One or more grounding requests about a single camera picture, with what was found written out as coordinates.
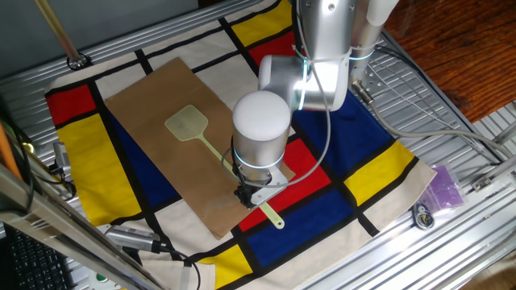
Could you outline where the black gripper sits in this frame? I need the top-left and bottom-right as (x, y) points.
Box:
(234, 180), (255, 209)

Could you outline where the pale green plastic flyswatter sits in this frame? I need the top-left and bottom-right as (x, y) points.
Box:
(164, 104), (285, 230)

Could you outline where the colour-block patterned cloth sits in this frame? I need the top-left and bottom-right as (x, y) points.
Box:
(44, 0), (439, 290)

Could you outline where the brown cardboard sheet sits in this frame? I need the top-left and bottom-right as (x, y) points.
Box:
(103, 56), (297, 241)

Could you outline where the grey box green button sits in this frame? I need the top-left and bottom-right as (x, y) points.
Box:
(86, 268), (124, 290)

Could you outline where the small black silver gadget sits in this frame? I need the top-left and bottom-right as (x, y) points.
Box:
(411, 202), (436, 231)

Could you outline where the purple zip bag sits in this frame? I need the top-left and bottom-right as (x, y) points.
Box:
(418, 163), (468, 213)

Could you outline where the black keyboard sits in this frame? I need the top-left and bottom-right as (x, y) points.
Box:
(2, 224), (77, 290)

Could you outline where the orange pole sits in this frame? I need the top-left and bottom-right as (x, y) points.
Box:
(0, 122), (22, 181)

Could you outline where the wrist camera on silver bracket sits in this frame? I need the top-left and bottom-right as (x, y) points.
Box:
(249, 167), (289, 207)

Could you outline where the black camera cable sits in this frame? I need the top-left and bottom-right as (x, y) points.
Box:
(159, 243), (202, 290)

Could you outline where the thin robot arm cable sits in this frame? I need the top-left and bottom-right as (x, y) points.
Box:
(220, 23), (332, 190)

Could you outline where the silver camera with cable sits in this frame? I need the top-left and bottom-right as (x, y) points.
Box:
(104, 224), (163, 255)

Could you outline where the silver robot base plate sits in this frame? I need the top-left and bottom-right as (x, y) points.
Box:
(349, 64), (386, 100)

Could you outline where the aluminium frame beam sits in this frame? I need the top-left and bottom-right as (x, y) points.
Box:
(0, 163), (166, 290)

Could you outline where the thick grey base cable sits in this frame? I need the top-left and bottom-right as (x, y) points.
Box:
(351, 79), (516, 159)

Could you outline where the small silver camera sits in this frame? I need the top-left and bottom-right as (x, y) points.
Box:
(51, 140), (73, 178)

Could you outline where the aluminium corner bracket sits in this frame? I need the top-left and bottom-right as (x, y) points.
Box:
(470, 175), (493, 193)

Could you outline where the brass camera pole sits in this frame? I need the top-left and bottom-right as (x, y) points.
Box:
(33, 0), (93, 72)

